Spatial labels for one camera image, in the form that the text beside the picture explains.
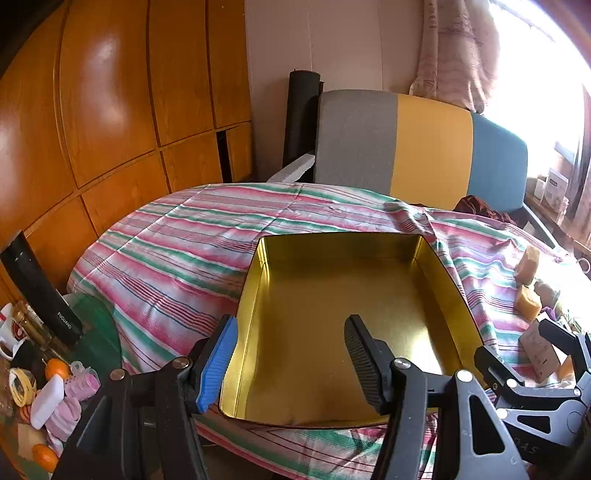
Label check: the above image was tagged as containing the dark red cloth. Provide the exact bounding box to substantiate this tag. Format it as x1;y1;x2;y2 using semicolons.
452;195;513;227

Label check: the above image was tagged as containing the wooden desk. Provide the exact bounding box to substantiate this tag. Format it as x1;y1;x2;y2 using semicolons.
524;189;591;259

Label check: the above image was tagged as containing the grey yellow blue chair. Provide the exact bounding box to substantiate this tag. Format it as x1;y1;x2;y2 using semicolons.
314;90;528;213

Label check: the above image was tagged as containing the patterned curtain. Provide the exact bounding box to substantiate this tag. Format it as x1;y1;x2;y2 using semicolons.
409;0;502;114

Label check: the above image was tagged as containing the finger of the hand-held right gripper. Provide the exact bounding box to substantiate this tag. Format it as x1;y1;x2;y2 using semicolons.
539;318;591;393
475;346;527;400

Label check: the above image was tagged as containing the brown cardboard box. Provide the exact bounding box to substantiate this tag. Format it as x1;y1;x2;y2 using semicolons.
518;318;561;384

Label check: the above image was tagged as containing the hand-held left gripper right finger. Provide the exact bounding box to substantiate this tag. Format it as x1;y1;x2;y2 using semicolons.
344;314;532;480

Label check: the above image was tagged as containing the green glass side table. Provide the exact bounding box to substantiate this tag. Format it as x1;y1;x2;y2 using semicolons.
0;293;122;480

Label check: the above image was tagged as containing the amber glass bottle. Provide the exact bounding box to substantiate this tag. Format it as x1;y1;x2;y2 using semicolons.
11;300;49;347

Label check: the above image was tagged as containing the orange fruit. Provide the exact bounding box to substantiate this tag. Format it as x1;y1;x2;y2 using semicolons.
45;357;71;381
31;443;61;472

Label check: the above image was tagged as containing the pink green striped bed sheet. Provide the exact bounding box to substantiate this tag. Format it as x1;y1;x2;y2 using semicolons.
67;182;587;480

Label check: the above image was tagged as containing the wooden wardrobe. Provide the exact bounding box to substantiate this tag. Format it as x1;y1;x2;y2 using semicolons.
0;0;254;305

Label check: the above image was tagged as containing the black vacuum flask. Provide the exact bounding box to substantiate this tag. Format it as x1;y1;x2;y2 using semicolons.
0;230;84;347

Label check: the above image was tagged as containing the yellow sponge cake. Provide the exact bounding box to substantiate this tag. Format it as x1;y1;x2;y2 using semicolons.
515;285;542;321
515;244;541;284

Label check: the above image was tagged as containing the pink hair roller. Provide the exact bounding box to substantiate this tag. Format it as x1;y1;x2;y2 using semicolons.
46;397;84;439
65;371;100;400

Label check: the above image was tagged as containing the grey metal bed rail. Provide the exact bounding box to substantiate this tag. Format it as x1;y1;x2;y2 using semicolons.
522;207;557;252

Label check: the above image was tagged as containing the gold metal tin tray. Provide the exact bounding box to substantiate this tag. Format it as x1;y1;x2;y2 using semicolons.
218;232;485;430

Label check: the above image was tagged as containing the white plastic case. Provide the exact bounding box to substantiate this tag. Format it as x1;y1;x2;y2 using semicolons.
30;374;65;429

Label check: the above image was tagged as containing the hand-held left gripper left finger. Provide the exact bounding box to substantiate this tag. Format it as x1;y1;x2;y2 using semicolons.
55;314;239;480

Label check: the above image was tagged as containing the white red mug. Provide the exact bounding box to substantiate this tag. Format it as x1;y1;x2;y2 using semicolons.
0;303;26;361

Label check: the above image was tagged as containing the yellow coiled cord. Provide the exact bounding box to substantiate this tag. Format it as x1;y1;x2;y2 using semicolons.
9;368;38;407

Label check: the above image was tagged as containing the white bed frame rail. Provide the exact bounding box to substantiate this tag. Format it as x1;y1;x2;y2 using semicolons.
267;154;316;184

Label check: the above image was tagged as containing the white cardboard box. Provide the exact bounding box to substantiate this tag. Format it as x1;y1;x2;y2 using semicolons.
542;167;571;210

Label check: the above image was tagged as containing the black rolled mat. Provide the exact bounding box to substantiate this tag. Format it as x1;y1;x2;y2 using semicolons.
283;69;323;174

